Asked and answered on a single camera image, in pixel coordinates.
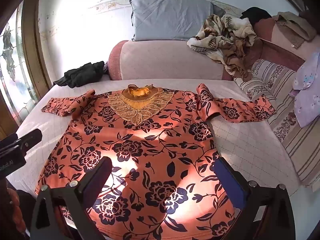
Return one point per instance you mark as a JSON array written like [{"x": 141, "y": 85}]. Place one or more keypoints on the beige garment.
[{"x": 295, "y": 25}]

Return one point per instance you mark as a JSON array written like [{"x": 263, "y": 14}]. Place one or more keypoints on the black garment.
[{"x": 256, "y": 16}]

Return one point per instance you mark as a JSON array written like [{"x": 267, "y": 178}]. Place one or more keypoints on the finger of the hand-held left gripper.
[{"x": 30, "y": 137}]

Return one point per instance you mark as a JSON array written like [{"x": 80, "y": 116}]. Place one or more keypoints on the orange floral shirt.
[{"x": 155, "y": 155}]

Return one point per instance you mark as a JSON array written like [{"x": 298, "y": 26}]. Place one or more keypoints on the grey-blue pillow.
[{"x": 175, "y": 17}]

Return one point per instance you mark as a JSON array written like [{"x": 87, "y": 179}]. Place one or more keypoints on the black cloth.
[{"x": 80, "y": 76}]

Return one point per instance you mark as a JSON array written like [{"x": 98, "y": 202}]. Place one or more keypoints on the striped floral cushion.
[{"x": 295, "y": 140}]

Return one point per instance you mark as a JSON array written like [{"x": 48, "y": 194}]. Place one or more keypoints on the pink quilted bolster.
[{"x": 162, "y": 60}]

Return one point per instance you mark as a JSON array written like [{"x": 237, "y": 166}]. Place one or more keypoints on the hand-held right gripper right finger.
[{"x": 230, "y": 182}]

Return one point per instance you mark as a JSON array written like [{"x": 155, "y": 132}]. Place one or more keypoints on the stained glass window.
[{"x": 12, "y": 67}]

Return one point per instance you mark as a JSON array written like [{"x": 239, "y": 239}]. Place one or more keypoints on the lilac floral cloth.
[{"x": 307, "y": 90}]

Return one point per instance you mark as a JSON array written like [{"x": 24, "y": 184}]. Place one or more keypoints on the pink sofa backrest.
[{"x": 280, "y": 45}]

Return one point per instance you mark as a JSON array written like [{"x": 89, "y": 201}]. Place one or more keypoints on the orange knitted cloth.
[{"x": 16, "y": 210}]

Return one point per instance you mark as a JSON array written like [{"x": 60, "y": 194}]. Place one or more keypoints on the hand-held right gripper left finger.
[{"x": 100, "y": 177}]

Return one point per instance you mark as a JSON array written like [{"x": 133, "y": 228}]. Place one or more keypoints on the brown floral blanket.
[{"x": 225, "y": 40}]

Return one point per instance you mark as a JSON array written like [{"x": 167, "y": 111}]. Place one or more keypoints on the wooden window frame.
[{"x": 32, "y": 42}]

